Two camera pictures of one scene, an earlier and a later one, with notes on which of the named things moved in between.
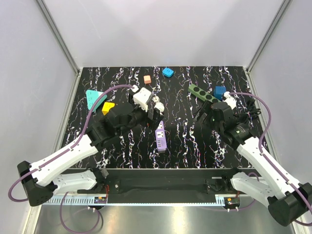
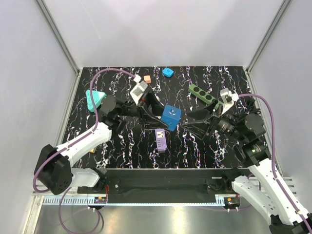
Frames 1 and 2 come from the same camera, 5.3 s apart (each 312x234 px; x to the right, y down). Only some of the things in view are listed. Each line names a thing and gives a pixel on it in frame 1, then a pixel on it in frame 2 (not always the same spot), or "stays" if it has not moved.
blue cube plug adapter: [219, 91] to [171, 116]
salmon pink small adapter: [147, 79] stays
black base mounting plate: [165, 182] stays
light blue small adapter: [167, 72] stays
